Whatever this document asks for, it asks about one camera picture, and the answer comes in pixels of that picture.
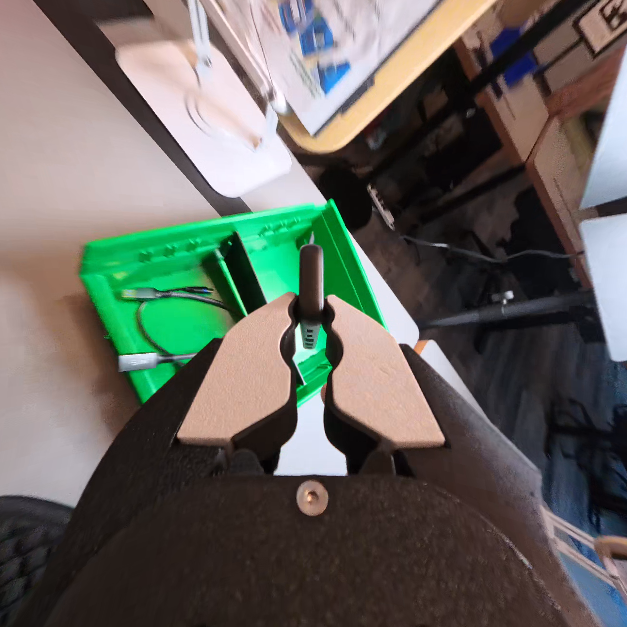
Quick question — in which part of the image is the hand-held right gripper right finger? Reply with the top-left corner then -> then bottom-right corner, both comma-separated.
323,295 -> 446,467

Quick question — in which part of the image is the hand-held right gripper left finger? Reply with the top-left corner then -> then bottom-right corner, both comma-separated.
177,292 -> 298,465

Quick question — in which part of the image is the green plastic bin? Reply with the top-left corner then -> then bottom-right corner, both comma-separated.
80,198 -> 388,407

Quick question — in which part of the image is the black USB hub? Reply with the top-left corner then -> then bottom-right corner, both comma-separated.
297,245 -> 325,351

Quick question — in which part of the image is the black metal pole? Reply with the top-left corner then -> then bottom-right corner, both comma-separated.
416,289 -> 596,334

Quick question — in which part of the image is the white light panel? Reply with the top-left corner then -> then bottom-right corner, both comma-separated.
579,54 -> 627,363

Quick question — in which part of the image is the instruction sheet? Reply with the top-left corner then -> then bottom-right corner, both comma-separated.
250,0 -> 442,135

